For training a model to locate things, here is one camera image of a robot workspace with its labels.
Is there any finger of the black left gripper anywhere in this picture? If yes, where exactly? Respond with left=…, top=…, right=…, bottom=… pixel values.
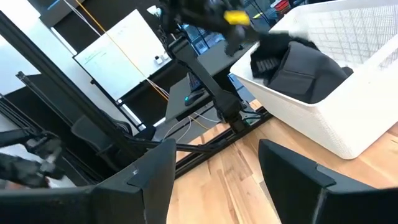
left=224, top=27, right=247, bottom=57

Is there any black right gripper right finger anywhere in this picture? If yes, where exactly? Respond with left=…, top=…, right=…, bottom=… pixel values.
left=258, top=139, right=376, bottom=224

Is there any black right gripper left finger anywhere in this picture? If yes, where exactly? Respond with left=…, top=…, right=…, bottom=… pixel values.
left=91, top=139, right=177, bottom=224

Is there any black ribbed garment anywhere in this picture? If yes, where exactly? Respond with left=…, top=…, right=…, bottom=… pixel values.
left=250, top=30, right=320, bottom=86

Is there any yellow tape patch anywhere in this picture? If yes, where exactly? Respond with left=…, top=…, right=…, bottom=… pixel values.
left=223, top=10, right=251, bottom=26

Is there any black keyboard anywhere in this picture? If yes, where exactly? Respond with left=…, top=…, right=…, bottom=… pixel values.
left=187, top=72, right=203, bottom=91

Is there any black computer mouse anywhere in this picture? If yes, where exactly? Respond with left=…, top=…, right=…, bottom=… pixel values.
left=184, top=89, right=205, bottom=107

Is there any black office chair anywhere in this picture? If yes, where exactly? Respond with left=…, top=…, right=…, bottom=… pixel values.
left=70, top=114, right=135, bottom=158

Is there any white perforated laundry basket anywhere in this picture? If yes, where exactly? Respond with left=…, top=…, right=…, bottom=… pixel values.
left=229, top=0, right=398, bottom=160

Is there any grey desk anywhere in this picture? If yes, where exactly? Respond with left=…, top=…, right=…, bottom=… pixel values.
left=164, top=40, right=261, bottom=123

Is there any dark grey smooth garment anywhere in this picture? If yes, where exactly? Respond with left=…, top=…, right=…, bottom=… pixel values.
left=266, top=40, right=354, bottom=105

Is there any white whiteboard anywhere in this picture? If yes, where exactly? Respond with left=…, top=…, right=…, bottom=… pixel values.
left=73, top=9, right=172, bottom=101

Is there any white cable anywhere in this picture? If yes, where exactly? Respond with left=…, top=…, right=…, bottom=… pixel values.
left=161, top=111, right=222, bottom=141

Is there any black table edge frame rail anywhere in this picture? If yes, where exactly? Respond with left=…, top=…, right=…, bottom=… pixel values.
left=175, top=107, right=273, bottom=179

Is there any yellow cable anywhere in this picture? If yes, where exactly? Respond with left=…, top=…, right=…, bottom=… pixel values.
left=73, top=0, right=170, bottom=102

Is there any black aluminium frame post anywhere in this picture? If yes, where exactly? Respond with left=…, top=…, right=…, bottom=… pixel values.
left=0, top=11, right=147, bottom=162

